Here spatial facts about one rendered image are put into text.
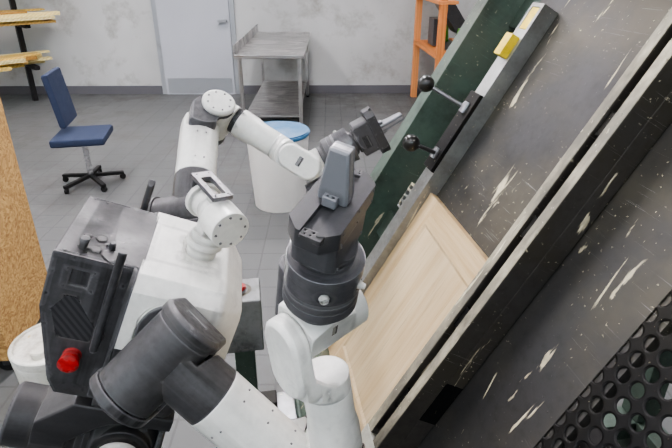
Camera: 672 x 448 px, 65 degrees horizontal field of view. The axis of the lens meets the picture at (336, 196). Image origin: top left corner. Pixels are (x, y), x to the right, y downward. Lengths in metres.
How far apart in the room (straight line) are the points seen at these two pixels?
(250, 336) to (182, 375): 0.86
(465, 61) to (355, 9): 6.39
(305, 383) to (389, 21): 7.34
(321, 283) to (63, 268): 0.45
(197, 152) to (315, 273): 0.69
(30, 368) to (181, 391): 1.73
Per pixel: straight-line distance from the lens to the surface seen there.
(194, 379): 0.75
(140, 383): 0.75
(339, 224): 0.49
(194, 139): 1.21
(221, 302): 0.85
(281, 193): 4.04
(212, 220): 0.85
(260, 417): 0.78
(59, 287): 0.89
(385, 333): 1.19
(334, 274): 0.55
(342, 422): 0.73
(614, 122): 0.84
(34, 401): 1.16
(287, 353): 0.63
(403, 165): 1.46
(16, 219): 2.99
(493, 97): 1.22
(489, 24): 1.44
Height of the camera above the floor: 1.80
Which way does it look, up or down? 24 degrees down
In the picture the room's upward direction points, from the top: straight up
